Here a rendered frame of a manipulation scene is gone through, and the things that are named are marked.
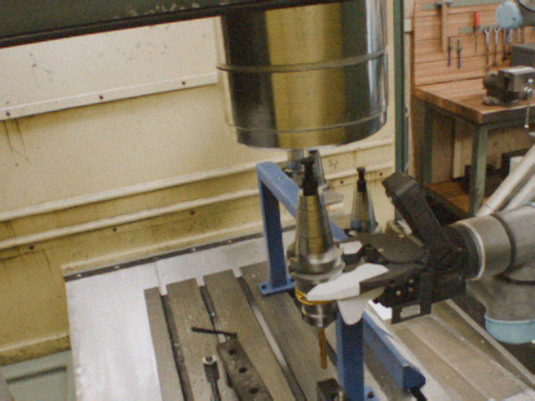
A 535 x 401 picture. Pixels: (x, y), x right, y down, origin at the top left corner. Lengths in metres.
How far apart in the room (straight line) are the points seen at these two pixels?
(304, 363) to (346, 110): 0.74
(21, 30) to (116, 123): 1.17
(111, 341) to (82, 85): 0.69
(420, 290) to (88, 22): 0.45
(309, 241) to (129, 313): 1.07
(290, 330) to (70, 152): 0.77
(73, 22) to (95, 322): 1.29
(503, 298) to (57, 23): 0.61
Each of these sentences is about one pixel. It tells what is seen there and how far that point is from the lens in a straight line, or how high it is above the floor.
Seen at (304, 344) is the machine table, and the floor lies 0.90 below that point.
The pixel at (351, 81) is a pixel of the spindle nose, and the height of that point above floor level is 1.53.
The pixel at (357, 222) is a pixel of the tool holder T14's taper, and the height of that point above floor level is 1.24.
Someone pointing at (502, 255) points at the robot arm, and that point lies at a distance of 0.68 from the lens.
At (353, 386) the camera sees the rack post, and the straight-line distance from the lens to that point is 0.97.
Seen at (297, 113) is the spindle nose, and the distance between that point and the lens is 0.45.
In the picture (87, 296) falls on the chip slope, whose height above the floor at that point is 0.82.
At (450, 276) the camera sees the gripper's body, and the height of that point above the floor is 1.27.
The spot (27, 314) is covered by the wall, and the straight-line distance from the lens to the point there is 1.77.
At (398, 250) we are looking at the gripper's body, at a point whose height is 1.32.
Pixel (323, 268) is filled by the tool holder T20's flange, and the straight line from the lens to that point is 0.56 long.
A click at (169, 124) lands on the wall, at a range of 1.54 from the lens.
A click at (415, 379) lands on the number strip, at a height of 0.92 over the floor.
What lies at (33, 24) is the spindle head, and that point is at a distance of 0.37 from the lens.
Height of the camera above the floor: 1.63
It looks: 26 degrees down
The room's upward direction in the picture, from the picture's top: 6 degrees counter-clockwise
